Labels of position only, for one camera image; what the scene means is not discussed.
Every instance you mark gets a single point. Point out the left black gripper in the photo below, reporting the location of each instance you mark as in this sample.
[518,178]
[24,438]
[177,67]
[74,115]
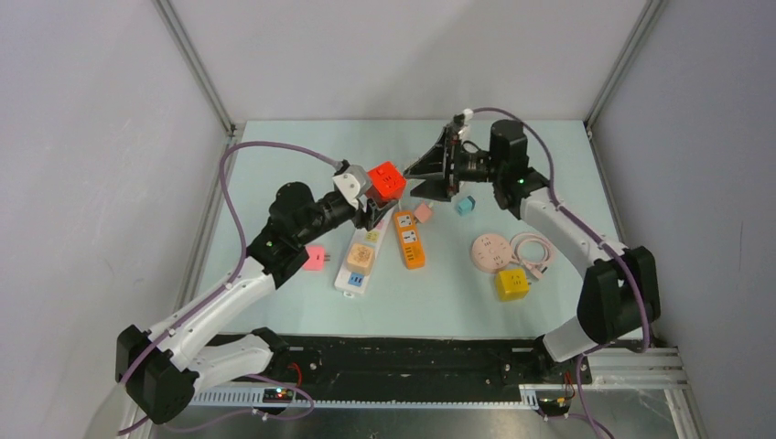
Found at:
[372,216]

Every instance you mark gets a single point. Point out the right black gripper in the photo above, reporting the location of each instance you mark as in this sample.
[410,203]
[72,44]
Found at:
[436,161]

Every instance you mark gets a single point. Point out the red cube socket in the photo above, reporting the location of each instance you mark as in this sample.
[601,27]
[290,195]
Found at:
[388,183]

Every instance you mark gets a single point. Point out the beige dragon cube adapter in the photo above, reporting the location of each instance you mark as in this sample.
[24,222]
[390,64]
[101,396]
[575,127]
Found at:
[360,258]

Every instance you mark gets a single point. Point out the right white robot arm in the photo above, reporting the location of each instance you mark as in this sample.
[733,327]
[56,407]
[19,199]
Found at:
[620,291]

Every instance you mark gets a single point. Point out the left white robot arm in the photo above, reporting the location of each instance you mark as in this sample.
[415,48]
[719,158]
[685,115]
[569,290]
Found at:
[163,367]

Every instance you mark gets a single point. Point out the salmon pink charger plug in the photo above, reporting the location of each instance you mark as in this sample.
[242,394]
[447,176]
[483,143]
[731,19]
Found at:
[423,212]

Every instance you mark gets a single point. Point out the teal small charger plug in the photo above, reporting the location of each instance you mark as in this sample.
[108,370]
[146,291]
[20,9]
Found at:
[465,206]

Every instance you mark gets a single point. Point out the pink flat plug adapter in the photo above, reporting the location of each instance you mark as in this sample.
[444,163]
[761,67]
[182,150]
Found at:
[317,257]

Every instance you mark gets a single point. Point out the orange power strip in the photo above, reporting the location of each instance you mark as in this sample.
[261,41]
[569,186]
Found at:
[410,244]

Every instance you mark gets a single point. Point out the white multicolour power strip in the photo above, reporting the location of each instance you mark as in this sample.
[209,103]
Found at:
[350,284]

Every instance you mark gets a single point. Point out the pink round power strip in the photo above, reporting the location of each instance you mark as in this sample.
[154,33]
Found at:
[491,253]

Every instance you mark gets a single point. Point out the yellow cube socket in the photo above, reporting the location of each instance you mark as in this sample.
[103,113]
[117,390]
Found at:
[511,284]

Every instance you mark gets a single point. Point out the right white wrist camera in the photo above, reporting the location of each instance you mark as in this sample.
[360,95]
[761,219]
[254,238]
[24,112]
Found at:
[461,124]

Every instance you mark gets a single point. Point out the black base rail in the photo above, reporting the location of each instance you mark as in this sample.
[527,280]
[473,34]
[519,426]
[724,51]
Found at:
[420,372]

